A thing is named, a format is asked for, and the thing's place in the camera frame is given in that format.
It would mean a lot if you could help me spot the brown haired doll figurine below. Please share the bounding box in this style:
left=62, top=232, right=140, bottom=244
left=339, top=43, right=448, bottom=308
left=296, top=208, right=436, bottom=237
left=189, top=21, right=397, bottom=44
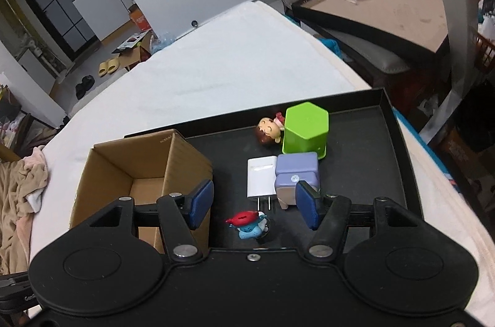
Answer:
left=255, top=113, right=285, bottom=145

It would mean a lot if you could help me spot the black slippers pair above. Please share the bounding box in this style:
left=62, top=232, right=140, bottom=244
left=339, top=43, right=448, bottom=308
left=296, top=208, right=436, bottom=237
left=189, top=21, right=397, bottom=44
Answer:
left=75, top=75, right=95, bottom=100

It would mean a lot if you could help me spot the open cardboard box on floor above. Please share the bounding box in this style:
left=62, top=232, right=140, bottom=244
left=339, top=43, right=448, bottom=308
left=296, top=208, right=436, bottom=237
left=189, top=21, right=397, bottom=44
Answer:
left=112, top=30, right=153, bottom=71

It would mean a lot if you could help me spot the white charger plug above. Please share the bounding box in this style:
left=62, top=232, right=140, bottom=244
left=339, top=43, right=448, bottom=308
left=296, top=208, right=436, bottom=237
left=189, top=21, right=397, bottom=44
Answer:
left=247, top=156, right=277, bottom=211

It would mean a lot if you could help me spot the blue smurf figurine red hat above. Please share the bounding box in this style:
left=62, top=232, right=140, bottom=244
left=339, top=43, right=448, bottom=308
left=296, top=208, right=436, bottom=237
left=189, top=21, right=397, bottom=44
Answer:
left=226, top=211, right=269, bottom=240

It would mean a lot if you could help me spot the beige crumpled blanket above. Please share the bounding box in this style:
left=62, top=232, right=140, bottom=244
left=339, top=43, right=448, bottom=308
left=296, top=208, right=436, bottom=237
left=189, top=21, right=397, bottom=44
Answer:
left=1, top=147, right=49, bottom=276

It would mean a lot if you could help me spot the black shallow tray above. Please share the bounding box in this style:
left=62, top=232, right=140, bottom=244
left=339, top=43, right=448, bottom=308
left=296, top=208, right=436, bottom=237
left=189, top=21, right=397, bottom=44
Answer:
left=162, top=89, right=423, bottom=249

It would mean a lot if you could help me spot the white kitchen cabinet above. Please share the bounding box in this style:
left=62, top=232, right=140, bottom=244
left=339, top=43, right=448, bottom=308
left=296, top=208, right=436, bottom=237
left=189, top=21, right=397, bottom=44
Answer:
left=73, top=0, right=134, bottom=41

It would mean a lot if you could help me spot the purple cube bunny toy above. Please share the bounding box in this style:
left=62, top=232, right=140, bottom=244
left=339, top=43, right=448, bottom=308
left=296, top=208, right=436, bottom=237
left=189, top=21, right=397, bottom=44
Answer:
left=274, top=152, right=320, bottom=210

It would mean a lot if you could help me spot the blue plastic bag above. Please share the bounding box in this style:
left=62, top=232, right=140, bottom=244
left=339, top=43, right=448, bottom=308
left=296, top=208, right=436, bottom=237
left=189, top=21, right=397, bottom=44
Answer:
left=149, top=31, right=176, bottom=55

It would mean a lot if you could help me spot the white bed sheet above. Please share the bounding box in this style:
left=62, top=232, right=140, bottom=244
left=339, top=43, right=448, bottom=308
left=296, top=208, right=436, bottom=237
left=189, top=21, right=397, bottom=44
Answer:
left=29, top=2, right=494, bottom=326

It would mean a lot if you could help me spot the brown cardboard box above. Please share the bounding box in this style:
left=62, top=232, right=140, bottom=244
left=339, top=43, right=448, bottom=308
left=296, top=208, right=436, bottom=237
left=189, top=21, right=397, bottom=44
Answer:
left=70, top=129, right=212, bottom=228

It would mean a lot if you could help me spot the black framed brown board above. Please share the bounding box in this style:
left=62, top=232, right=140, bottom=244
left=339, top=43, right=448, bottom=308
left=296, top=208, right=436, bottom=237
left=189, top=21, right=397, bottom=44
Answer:
left=292, top=0, right=449, bottom=61

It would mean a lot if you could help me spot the orange carton box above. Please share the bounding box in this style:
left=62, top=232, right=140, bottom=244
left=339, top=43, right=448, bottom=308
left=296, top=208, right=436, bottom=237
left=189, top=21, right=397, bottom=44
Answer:
left=129, top=9, right=152, bottom=32

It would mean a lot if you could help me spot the yellow slippers pair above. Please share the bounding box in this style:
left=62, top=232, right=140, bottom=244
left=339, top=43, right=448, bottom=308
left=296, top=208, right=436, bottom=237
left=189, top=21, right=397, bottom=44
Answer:
left=98, top=57, right=120, bottom=77

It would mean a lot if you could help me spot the green hexagonal container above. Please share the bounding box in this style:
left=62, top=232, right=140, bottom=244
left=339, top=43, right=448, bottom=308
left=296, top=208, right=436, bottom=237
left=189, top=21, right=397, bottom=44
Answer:
left=282, top=101, right=330, bottom=159

